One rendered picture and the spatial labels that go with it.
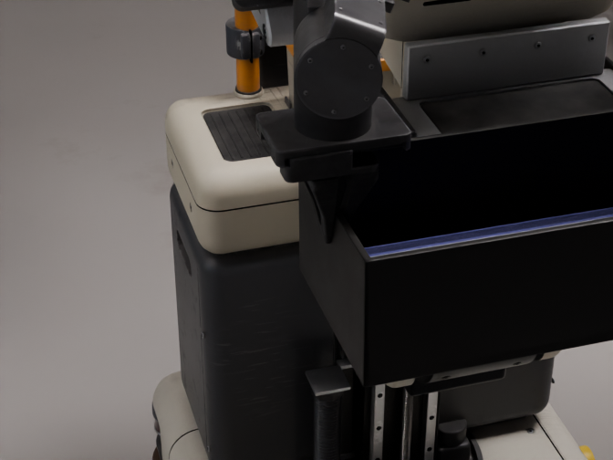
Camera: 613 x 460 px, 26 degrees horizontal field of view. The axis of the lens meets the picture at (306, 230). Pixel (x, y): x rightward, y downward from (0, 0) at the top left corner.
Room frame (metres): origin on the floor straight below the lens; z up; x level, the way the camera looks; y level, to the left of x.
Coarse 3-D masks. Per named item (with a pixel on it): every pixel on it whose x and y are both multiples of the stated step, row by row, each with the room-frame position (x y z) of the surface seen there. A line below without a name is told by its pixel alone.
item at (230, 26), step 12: (228, 24) 1.67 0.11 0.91; (228, 36) 1.66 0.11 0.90; (240, 36) 1.65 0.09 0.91; (252, 36) 1.64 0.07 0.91; (228, 48) 1.66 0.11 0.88; (240, 48) 1.65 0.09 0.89; (252, 48) 1.64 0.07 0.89; (264, 48) 1.67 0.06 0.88; (276, 48) 1.72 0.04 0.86; (252, 60) 1.64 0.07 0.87; (264, 60) 1.71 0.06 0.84; (276, 60) 1.71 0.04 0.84; (264, 72) 1.70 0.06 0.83; (276, 72) 1.70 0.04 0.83; (264, 84) 1.69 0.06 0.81; (276, 84) 1.69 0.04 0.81
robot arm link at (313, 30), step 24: (336, 0) 0.79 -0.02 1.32; (360, 0) 0.80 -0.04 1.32; (384, 0) 0.82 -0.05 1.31; (408, 0) 0.85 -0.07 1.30; (312, 24) 0.80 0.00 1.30; (336, 24) 0.77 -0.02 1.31; (360, 24) 0.77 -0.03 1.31; (384, 24) 0.78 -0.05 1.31; (312, 48) 0.77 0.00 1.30; (336, 48) 0.77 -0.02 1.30; (360, 48) 0.77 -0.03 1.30; (312, 72) 0.77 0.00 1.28; (336, 72) 0.77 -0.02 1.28; (360, 72) 0.77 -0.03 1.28; (312, 96) 0.77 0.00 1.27; (336, 96) 0.77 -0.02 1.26; (360, 96) 0.77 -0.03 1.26
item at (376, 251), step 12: (564, 216) 0.95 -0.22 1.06; (576, 216) 0.95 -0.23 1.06; (588, 216) 0.95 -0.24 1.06; (600, 216) 0.94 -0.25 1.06; (612, 216) 0.94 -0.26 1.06; (492, 228) 0.93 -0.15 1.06; (504, 228) 0.93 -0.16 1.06; (516, 228) 0.93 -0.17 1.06; (528, 228) 0.93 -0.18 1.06; (540, 228) 0.93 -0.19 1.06; (420, 240) 0.91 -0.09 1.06; (432, 240) 0.91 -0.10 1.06; (444, 240) 0.91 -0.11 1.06; (456, 240) 0.91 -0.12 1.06; (468, 240) 0.91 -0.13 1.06; (372, 252) 0.89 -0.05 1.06; (384, 252) 0.89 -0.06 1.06; (396, 252) 0.89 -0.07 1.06
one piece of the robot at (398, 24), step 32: (416, 0) 1.22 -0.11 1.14; (448, 0) 1.24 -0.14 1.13; (480, 0) 1.24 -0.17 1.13; (512, 0) 1.25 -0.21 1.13; (544, 0) 1.26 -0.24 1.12; (576, 0) 1.27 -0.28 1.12; (608, 0) 1.28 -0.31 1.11; (416, 32) 1.23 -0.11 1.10; (448, 32) 1.24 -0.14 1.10; (480, 32) 1.25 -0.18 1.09
